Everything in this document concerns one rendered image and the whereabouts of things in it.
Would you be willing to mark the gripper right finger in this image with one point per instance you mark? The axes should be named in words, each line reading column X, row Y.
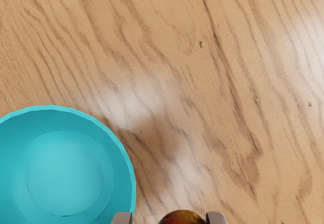
column 217, row 218

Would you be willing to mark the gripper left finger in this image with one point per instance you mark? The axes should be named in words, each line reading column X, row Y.
column 122, row 219

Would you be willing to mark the red and yellow fruit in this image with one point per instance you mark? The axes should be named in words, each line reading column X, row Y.
column 181, row 217

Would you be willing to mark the teal bowl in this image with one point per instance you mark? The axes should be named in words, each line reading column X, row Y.
column 64, row 163

